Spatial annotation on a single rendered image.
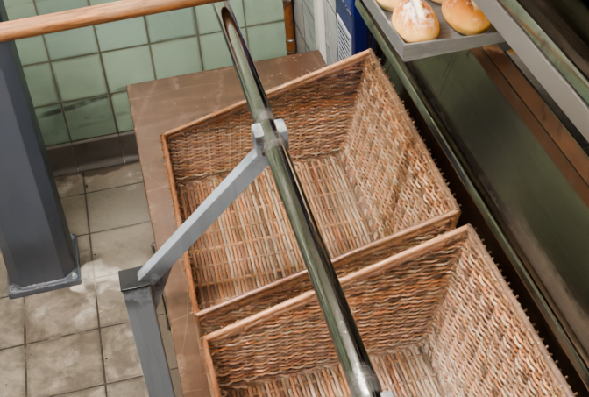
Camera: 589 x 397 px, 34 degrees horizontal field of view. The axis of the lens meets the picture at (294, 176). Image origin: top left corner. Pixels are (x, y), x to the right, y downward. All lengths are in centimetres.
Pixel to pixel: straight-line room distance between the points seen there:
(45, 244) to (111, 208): 39
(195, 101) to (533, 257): 123
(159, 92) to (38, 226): 52
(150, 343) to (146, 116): 101
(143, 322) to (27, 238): 130
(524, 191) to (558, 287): 16
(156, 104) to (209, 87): 14
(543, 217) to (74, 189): 204
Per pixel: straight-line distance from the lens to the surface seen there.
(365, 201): 205
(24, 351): 271
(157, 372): 155
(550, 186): 140
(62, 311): 278
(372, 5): 151
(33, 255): 277
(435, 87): 172
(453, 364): 169
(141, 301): 143
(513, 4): 101
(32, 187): 262
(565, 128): 128
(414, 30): 141
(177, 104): 243
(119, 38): 303
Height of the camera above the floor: 193
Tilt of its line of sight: 39 degrees down
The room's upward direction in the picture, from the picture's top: 5 degrees counter-clockwise
